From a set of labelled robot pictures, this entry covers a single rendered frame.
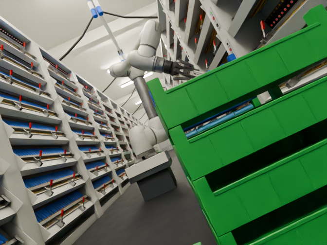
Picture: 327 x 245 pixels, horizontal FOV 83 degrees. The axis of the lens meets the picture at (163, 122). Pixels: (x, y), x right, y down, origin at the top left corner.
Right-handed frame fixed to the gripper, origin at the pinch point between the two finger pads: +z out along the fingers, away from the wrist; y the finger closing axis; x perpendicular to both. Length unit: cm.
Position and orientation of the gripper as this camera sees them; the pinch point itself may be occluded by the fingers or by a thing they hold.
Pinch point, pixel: (198, 74)
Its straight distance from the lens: 112.1
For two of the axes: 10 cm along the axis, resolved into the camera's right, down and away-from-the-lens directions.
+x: 0.6, -0.2, 10.0
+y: 2.5, -9.7, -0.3
